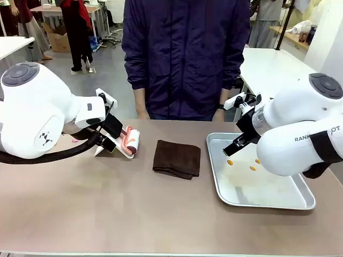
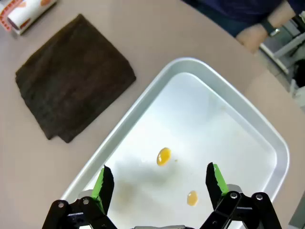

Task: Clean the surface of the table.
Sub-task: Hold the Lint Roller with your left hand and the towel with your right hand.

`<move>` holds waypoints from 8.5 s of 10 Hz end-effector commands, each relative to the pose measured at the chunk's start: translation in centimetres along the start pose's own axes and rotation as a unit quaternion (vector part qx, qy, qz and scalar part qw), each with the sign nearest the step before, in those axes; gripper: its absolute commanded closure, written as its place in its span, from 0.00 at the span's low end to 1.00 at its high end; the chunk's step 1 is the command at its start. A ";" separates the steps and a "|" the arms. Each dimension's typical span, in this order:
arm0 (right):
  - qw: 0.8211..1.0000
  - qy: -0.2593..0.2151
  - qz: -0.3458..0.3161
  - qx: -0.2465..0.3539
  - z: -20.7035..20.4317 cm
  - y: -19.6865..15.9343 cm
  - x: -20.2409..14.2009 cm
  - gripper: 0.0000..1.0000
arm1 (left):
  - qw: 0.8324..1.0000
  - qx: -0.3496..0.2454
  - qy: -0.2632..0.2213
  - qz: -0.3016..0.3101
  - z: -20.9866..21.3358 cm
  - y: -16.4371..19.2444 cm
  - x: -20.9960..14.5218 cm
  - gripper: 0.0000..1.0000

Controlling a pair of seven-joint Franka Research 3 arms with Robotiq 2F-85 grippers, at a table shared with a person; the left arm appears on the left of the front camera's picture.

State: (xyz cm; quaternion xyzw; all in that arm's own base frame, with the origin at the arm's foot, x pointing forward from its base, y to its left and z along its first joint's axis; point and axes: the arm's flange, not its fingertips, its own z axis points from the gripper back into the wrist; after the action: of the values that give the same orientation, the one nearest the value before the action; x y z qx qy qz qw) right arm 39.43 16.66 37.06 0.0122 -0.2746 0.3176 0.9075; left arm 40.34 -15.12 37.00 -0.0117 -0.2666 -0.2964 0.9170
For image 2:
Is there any red white cylindrical container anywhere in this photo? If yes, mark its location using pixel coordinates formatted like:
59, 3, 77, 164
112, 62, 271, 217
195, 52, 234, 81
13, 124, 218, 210
0, 0, 58, 39

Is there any silver metal tray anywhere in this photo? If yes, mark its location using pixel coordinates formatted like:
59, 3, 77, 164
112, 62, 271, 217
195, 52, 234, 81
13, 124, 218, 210
59, 56, 291, 229

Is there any person in dark blue jacket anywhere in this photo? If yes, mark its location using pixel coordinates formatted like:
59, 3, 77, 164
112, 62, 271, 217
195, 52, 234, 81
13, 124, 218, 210
181, 0, 305, 39

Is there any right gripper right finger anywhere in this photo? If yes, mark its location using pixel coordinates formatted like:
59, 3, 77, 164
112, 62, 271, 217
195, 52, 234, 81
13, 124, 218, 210
200, 162, 284, 229

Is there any person's left forearm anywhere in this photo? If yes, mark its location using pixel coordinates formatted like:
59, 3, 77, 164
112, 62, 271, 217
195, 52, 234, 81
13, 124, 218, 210
269, 7, 298, 29

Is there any small orange liquid drop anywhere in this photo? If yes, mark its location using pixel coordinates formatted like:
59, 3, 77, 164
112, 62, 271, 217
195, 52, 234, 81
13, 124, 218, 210
186, 190, 199, 207

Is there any white side table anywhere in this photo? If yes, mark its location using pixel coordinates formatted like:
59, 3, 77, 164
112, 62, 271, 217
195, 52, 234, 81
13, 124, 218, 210
259, 16, 305, 74

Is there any person's left hand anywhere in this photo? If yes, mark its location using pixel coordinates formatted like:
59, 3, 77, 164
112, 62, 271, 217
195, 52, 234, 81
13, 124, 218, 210
235, 22, 269, 54

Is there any large orange liquid drop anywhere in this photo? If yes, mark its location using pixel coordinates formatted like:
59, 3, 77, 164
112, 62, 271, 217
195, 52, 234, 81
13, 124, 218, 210
156, 147, 172, 167

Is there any black wristwatch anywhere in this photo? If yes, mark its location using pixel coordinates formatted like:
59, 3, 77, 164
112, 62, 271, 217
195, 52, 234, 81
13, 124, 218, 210
260, 17, 281, 37

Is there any dark brown cloth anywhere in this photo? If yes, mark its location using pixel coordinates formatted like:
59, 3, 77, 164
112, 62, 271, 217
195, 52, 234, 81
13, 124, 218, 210
14, 13, 137, 144

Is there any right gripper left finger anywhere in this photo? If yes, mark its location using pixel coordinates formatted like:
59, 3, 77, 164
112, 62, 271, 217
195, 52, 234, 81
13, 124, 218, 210
41, 164, 120, 229

